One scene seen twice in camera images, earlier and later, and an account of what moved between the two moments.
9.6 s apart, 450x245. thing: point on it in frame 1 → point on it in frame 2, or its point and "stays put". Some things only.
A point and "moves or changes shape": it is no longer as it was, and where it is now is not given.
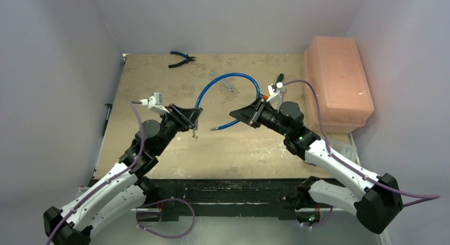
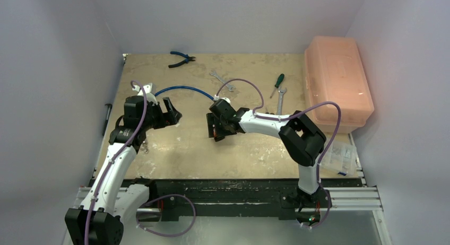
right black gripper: x=257 y=112 → x=216 y=123
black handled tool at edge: x=110 y=108 stays put
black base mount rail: x=274 y=195 stays put
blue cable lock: x=216 y=77 → x=163 y=89
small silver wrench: x=229 y=87 stays put
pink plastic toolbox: x=336 y=67 stays put
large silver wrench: x=282 y=92 stays put
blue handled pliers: x=189 y=58 stays put
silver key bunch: x=195 y=136 moves or changes shape
